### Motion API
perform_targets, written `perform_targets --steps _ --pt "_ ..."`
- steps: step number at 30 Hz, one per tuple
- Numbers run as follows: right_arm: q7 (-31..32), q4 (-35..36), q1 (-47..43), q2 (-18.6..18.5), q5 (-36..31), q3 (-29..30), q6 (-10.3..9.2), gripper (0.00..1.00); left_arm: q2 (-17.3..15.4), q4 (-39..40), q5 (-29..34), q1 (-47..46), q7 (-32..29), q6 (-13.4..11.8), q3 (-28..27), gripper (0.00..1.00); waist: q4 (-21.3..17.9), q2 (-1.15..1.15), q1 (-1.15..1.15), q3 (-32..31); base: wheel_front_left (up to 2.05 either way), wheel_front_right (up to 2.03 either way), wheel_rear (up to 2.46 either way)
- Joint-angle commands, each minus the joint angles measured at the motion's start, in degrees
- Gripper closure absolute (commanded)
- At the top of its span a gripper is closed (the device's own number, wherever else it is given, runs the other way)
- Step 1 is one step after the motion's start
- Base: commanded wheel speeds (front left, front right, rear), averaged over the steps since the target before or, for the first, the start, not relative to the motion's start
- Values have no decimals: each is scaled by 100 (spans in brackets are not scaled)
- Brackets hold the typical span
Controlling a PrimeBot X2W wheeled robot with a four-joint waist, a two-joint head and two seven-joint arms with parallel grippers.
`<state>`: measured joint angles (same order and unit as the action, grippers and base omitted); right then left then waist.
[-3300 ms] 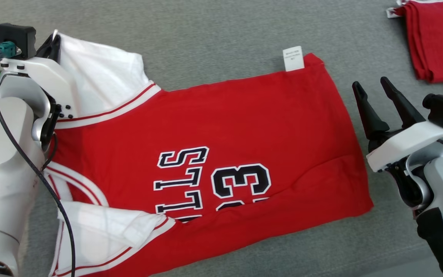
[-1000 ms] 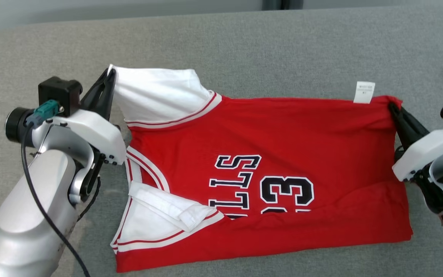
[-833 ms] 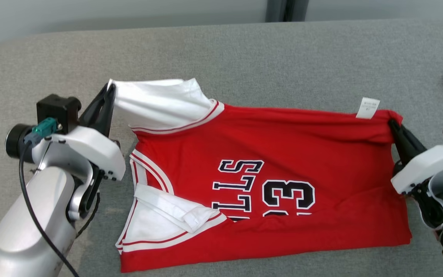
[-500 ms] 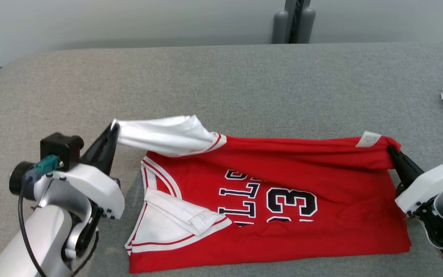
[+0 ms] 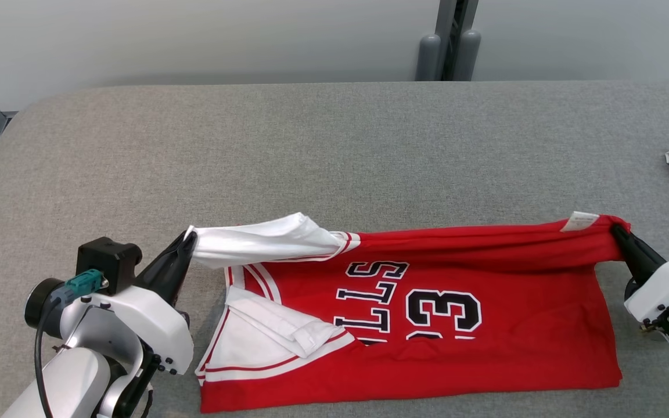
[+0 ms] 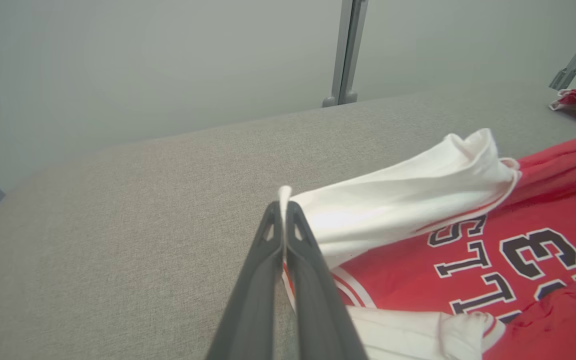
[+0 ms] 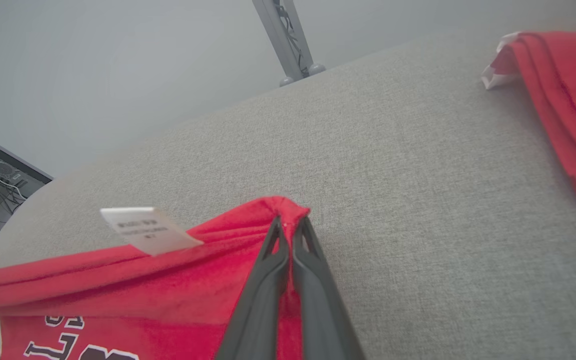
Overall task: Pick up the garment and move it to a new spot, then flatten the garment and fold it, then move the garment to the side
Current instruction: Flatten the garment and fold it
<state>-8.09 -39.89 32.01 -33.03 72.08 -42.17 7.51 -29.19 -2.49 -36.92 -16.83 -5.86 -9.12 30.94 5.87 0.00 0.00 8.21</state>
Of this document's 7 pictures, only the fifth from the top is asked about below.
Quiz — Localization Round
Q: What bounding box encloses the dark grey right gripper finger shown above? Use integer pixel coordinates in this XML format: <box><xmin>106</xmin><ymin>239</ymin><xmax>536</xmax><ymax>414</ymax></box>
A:
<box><xmin>612</xmin><ymin>225</ymin><xmax>667</xmax><ymax>273</ymax></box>
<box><xmin>610</xmin><ymin>227</ymin><xmax>652</xmax><ymax>286</ymax></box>

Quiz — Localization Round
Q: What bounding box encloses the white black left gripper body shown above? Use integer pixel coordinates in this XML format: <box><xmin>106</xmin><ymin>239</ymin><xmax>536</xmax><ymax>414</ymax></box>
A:
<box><xmin>81</xmin><ymin>284</ymin><xmax>195</xmax><ymax>376</ymax></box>

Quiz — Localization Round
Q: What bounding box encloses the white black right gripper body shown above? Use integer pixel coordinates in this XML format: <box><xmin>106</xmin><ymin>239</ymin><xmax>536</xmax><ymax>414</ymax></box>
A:
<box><xmin>624</xmin><ymin>248</ymin><xmax>669</xmax><ymax>324</ymax></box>

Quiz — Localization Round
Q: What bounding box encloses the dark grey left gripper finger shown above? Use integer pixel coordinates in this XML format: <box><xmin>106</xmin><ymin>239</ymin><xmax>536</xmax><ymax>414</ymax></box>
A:
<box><xmin>134</xmin><ymin>230</ymin><xmax>197</xmax><ymax>289</ymax></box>
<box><xmin>149</xmin><ymin>234</ymin><xmax>199</xmax><ymax>305</ymax></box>

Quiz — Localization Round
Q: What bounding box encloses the teal left camera connector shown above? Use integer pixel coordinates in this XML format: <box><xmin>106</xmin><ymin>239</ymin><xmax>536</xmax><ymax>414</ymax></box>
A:
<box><xmin>50</xmin><ymin>269</ymin><xmax>110</xmax><ymax>308</ymax></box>

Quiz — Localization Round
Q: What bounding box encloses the black left camera cable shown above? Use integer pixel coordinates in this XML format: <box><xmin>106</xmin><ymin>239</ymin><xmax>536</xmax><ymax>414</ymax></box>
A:
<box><xmin>34</xmin><ymin>295</ymin><xmax>67</xmax><ymax>418</ymax></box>

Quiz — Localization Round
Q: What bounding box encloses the grey metal post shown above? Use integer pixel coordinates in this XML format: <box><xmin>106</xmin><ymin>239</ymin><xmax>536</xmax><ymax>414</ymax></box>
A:
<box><xmin>454</xmin><ymin>29</ymin><xmax>481</xmax><ymax>82</ymax></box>

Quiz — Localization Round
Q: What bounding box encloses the grey cylinder beside post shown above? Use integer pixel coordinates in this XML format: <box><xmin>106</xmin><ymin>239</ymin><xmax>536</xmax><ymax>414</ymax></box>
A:
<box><xmin>416</xmin><ymin>34</ymin><xmax>442</xmax><ymax>82</ymax></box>

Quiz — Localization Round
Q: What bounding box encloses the grey upright post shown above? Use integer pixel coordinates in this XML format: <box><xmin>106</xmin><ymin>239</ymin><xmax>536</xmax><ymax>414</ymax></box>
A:
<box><xmin>434</xmin><ymin>0</ymin><xmax>479</xmax><ymax>82</ymax></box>

